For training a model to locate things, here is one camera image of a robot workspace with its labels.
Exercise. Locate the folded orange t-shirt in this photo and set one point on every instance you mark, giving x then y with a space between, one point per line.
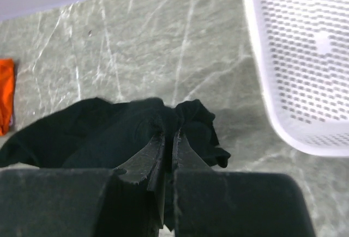
7 87

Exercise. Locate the black t-shirt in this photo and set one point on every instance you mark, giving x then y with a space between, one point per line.
94 133

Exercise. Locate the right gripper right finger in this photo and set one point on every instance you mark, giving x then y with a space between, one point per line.
211 203

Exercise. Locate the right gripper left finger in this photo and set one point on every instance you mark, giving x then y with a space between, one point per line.
124 201

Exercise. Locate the white perforated plastic basket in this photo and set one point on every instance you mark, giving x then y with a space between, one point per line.
301 53

